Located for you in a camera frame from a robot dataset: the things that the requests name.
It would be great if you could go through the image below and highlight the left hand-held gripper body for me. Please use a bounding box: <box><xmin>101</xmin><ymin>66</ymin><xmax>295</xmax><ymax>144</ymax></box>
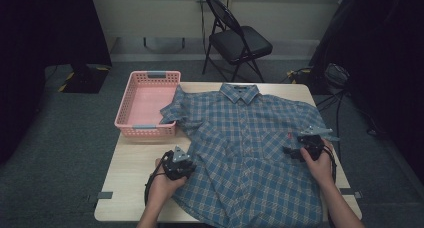
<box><xmin>162</xmin><ymin>146</ymin><xmax>198</xmax><ymax>181</ymax></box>

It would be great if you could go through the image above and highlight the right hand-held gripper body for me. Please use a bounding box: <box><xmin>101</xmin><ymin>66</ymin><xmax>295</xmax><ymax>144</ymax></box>
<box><xmin>298</xmin><ymin>126</ymin><xmax>341</xmax><ymax>162</ymax></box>

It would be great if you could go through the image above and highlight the blue plaid shirt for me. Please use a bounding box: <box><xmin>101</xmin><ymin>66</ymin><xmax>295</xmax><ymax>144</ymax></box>
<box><xmin>159</xmin><ymin>82</ymin><xmax>342</xmax><ymax>228</ymax></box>

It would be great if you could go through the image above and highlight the person's left hand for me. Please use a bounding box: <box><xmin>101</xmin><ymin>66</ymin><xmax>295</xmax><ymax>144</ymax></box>
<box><xmin>146</xmin><ymin>158</ymin><xmax>188</xmax><ymax>206</ymax></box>

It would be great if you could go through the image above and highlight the person's right hand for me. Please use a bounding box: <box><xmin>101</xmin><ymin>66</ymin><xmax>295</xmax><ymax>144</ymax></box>
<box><xmin>300</xmin><ymin>139</ymin><xmax>334</xmax><ymax>188</ymax></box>

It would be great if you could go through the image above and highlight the pink plastic basket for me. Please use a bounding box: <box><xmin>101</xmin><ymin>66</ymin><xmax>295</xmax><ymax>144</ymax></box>
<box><xmin>114</xmin><ymin>70</ymin><xmax>182</xmax><ymax>138</ymax></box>

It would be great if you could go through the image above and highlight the yellow black floor object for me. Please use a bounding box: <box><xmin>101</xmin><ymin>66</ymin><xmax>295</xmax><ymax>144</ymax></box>
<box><xmin>287</xmin><ymin>67</ymin><xmax>313</xmax><ymax>86</ymax></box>

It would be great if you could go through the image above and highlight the dark curtain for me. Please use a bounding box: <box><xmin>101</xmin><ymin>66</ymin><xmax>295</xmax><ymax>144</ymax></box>
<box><xmin>308</xmin><ymin>0</ymin><xmax>424</xmax><ymax>184</ymax></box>

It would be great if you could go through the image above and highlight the black folding chair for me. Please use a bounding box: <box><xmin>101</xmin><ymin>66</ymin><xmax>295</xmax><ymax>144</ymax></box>
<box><xmin>201</xmin><ymin>0</ymin><xmax>274</xmax><ymax>83</ymax></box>

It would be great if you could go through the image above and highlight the black stand base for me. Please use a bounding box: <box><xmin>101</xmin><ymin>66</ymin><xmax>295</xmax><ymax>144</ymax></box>
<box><xmin>60</xmin><ymin>63</ymin><xmax>111</xmax><ymax>95</ymax></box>

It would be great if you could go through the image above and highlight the black curtain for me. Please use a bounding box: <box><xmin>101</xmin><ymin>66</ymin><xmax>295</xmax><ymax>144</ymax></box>
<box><xmin>0</xmin><ymin>0</ymin><xmax>113</xmax><ymax>164</ymax></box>

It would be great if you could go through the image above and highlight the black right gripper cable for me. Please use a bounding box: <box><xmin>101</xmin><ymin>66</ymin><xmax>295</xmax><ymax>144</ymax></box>
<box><xmin>321</xmin><ymin>144</ymin><xmax>338</xmax><ymax>183</ymax></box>

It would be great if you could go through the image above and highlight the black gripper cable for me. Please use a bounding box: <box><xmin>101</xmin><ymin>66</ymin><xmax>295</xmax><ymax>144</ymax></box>
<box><xmin>143</xmin><ymin>153</ymin><xmax>168</xmax><ymax>206</ymax></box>
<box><xmin>321</xmin><ymin>144</ymin><xmax>338</xmax><ymax>183</ymax></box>

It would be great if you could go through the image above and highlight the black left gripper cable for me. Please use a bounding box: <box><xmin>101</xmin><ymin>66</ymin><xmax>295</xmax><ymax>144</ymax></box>
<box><xmin>143</xmin><ymin>153</ymin><xmax>168</xmax><ymax>206</ymax></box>

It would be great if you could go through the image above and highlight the black wall cable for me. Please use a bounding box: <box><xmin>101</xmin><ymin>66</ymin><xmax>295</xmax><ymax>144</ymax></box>
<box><xmin>198</xmin><ymin>0</ymin><xmax>208</xmax><ymax>56</ymax></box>

